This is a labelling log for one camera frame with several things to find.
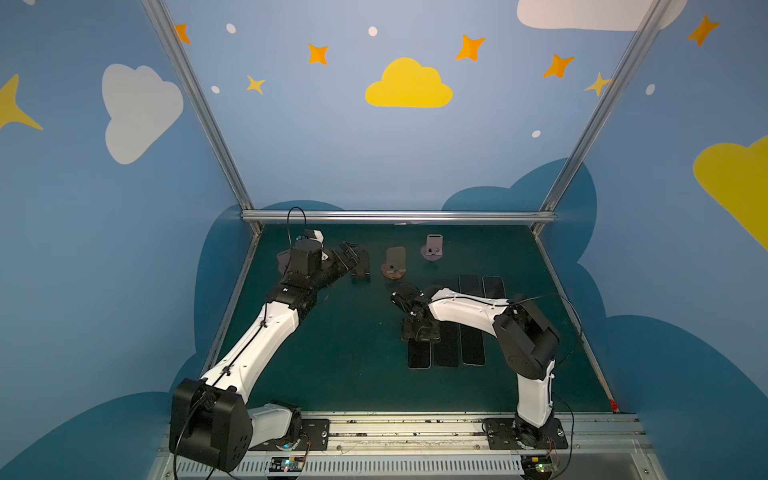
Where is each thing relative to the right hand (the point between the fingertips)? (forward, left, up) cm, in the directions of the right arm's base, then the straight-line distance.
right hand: (416, 336), depth 91 cm
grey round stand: (+34, -7, +3) cm, 34 cm away
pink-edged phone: (-8, 0, +7) cm, 11 cm away
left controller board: (-34, +31, 0) cm, 46 cm away
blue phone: (+21, -19, -1) cm, 29 cm away
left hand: (+11, +18, +25) cm, 33 cm away
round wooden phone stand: (+23, +8, +1) cm, 24 cm away
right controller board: (-31, -29, -1) cm, 43 cm away
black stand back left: (+23, +19, +2) cm, 30 cm away
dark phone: (-5, -9, +2) cm, 10 cm away
